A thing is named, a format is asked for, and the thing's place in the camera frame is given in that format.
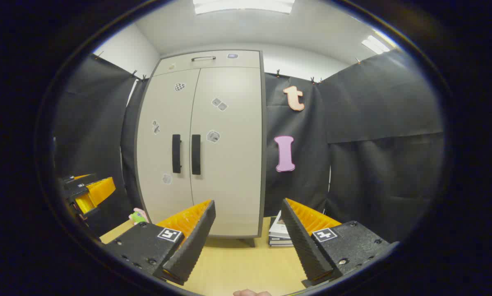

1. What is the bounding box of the small ceiling light panel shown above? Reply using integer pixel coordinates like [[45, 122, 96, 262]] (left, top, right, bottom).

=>
[[361, 35, 391, 55]]

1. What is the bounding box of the green pink plush toy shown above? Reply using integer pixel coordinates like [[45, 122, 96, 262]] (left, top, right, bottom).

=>
[[129, 208, 149, 225]]

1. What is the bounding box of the beige cabinet drawer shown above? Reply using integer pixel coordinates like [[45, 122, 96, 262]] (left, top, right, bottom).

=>
[[153, 51, 261, 77]]

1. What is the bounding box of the beige double-door shoe cabinet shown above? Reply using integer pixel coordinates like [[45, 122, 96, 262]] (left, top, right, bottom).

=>
[[134, 50, 267, 247]]

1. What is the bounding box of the white cover book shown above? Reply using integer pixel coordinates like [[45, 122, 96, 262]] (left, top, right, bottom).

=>
[[269, 210, 292, 240]]

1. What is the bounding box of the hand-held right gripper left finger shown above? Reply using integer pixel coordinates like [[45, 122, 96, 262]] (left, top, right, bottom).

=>
[[105, 200, 216, 286]]

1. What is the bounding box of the beige cabinet door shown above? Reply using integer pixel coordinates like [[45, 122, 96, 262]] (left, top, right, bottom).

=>
[[188, 67, 263, 237], [136, 69, 200, 225]]

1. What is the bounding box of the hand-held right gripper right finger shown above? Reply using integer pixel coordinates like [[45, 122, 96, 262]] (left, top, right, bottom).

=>
[[281, 198, 391, 288]]

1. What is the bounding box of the black backdrop cloth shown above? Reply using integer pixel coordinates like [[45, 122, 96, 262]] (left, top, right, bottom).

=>
[[53, 49, 446, 244]]

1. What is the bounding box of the large ceiling light panel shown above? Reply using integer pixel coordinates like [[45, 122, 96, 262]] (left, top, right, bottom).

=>
[[193, 0, 295, 15]]

